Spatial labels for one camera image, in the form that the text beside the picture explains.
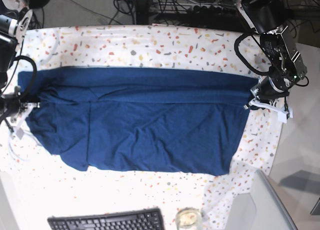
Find black computer keyboard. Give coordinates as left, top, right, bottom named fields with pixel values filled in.
left=47, top=208, right=165, bottom=230

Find grey monitor edge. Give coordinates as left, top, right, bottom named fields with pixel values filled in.
left=250, top=170, right=297, bottom=230

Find terrazzo patterned table cloth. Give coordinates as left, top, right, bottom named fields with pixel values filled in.
left=0, top=25, right=282, bottom=230

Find dark blue t-shirt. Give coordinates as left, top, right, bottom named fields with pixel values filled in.
left=18, top=67, right=257, bottom=176

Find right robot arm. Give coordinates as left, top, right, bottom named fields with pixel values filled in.
left=0, top=0, right=39, bottom=140

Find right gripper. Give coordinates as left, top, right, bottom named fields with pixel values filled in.
left=0, top=86, right=41, bottom=140

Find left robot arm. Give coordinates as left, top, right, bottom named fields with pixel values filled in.
left=232, top=0, right=307, bottom=123

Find clear glass jar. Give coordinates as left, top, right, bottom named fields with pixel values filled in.
left=175, top=207, right=203, bottom=230

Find coiled white cable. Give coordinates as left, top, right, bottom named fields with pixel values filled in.
left=7, top=132, right=33, bottom=163

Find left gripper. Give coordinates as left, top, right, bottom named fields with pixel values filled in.
left=243, top=76, right=293, bottom=123

